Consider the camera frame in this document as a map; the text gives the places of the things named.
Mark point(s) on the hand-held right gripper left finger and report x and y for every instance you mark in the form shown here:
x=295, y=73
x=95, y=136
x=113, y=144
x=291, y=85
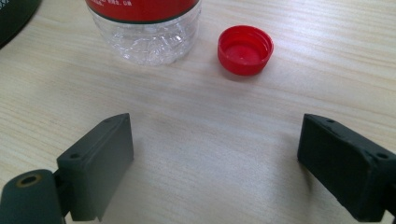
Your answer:
x=96, y=168

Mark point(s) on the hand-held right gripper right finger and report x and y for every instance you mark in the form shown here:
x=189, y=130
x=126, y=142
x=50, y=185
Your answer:
x=345, y=168

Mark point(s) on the clear plastic bottle red label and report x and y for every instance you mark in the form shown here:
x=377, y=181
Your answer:
x=146, y=28

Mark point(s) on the red plastic bottle cap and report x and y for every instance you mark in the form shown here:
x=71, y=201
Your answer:
x=244, y=51

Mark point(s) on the dark round object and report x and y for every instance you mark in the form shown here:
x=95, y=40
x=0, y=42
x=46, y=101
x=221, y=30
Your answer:
x=14, y=17

